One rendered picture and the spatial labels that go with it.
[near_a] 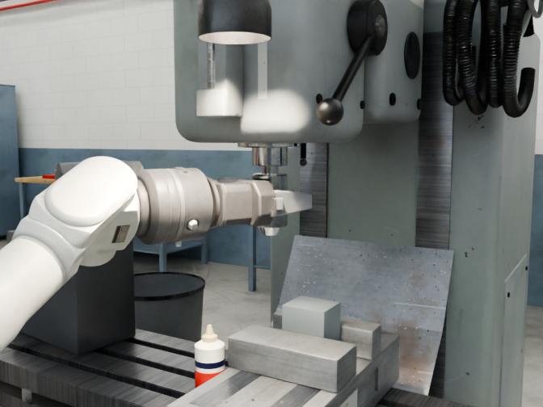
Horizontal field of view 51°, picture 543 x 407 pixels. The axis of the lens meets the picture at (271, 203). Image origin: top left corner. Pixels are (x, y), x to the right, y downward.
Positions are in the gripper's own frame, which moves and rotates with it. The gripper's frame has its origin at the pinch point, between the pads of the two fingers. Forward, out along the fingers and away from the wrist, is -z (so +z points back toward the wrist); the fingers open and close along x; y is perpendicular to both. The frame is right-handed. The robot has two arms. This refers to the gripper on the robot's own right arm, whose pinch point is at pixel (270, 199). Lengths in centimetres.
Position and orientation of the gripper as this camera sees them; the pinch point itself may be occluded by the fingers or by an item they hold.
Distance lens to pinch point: 76.1
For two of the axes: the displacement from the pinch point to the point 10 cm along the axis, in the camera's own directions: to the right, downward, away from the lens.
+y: 0.0, 9.9, 1.1
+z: -8.3, 0.6, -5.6
